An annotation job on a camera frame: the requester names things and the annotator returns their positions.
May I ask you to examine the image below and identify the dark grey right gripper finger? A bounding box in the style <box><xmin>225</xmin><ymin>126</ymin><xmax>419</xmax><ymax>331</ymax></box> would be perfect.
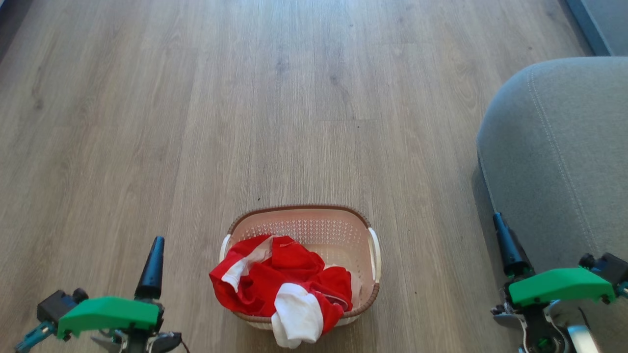
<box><xmin>493</xmin><ymin>212</ymin><xmax>536</xmax><ymax>278</ymax></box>

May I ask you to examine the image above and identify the grey fabric sofa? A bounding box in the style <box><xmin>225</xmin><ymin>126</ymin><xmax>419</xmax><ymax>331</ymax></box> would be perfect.
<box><xmin>476</xmin><ymin>56</ymin><xmax>628</xmax><ymax>353</ymax></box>

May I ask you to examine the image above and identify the dark low furniture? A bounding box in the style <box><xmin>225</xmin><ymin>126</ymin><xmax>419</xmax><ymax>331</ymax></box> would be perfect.
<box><xmin>0</xmin><ymin>0</ymin><xmax>36</xmax><ymax>62</ymax></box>

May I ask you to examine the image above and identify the beige plastic laundry basket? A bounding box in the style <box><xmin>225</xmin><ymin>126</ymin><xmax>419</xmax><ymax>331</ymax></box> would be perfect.
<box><xmin>219</xmin><ymin>204</ymin><xmax>382</xmax><ymax>330</ymax></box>

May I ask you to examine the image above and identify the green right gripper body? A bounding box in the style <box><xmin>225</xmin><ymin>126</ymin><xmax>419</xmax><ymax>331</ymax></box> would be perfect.
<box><xmin>492</xmin><ymin>267</ymin><xmax>617</xmax><ymax>353</ymax></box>

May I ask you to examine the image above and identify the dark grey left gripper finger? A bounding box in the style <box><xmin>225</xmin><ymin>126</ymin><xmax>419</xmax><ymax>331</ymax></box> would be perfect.
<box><xmin>134</xmin><ymin>236</ymin><xmax>165</xmax><ymax>301</ymax></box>

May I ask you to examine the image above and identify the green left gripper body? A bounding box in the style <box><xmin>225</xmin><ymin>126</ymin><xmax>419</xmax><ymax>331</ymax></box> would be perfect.
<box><xmin>57</xmin><ymin>296</ymin><xmax>183</xmax><ymax>353</ymax></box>

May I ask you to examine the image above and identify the grey-blue baseboard strip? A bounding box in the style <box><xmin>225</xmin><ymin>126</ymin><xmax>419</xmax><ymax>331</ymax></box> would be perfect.
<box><xmin>563</xmin><ymin>0</ymin><xmax>628</xmax><ymax>57</ymax></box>

